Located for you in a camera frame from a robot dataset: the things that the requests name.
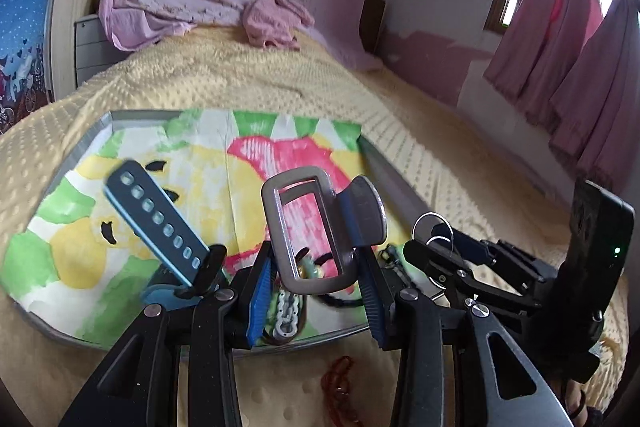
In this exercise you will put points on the pink curtain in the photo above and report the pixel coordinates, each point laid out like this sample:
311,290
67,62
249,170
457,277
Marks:
575,57

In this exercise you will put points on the crumpled pink towel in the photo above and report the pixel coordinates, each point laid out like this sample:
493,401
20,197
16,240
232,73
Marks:
272,19

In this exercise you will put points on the blue polka-dot fabric wardrobe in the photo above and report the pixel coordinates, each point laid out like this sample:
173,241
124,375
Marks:
25,22

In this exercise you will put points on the grey metal tray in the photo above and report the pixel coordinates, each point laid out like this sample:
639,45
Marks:
135,117

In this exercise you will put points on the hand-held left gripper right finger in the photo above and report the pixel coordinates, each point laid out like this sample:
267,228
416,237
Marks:
374,307

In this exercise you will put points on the colourful painted tray liner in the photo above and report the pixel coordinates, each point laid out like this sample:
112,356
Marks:
210,187

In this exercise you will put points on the yellow dotted blanket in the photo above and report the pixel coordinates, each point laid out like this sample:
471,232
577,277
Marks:
250,72

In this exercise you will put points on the dark brown board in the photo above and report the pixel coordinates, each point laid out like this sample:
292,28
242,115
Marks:
374,24

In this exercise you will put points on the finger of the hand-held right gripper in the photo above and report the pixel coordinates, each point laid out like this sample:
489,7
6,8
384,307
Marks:
435,259
482,249

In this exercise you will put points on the person's right hand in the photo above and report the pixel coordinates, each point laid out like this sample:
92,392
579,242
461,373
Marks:
575,402

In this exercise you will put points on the grey drawer unit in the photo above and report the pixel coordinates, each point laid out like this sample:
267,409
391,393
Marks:
92,42

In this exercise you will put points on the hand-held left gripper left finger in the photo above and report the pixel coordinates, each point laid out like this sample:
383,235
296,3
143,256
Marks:
257,302

